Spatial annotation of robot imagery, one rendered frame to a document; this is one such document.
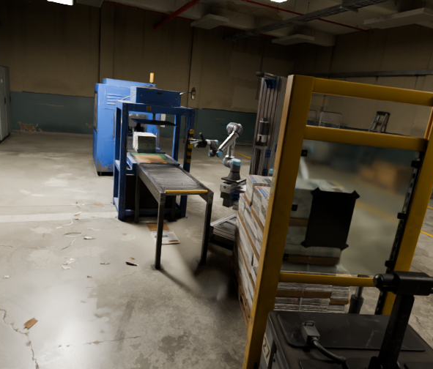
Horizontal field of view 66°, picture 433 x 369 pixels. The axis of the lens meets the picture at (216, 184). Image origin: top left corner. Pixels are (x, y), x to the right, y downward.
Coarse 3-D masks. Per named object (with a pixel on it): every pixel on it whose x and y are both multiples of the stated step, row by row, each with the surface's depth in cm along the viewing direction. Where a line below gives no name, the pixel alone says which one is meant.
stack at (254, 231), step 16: (240, 208) 325; (240, 224) 317; (256, 224) 257; (240, 240) 314; (256, 240) 251; (240, 256) 305; (240, 272) 299; (256, 272) 244; (240, 288) 292; (240, 304) 288
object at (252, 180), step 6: (246, 180) 312; (252, 180) 291; (258, 180) 294; (264, 180) 297; (246, 186) 314; (252, 186) 286; (264, 186) 287; (246, 192) 311; (252, 192) 287; (252, 198) 289
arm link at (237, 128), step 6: (234, 126) 382; (240, 126) 381; (234, 132) 377; (240, 132) 379; (228, 138) 377; (234, 138) 378; (222, 144) 376; (228, 144) 375; (216, 150) 375; (222, 150) 373; (216, 156) 373
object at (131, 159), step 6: (132, 156) 472; (162, 156) 494; (168, 156) 503; (132, 162) 435; (138, 162) 436; (144, 162) 442; (150, 162) 444; (156, 162) 449; (162, 162) 453; (168, 162) 457; (174, 162) 466; (132, 168) 433
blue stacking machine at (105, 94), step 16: (112, 80) 616; (96, 96) 657; (112, 96) 615; (128, 96) 625; (96, 112) 657; (112, 112) 623; (144, 112) 646; (96, 128) 658; (112, 128) 631; (128, 128) 744; (144, 128) 654; (160, 128) 686; (96, 144) 650; (112, 144) 638; (96, 160) 650; (112, 160) 647
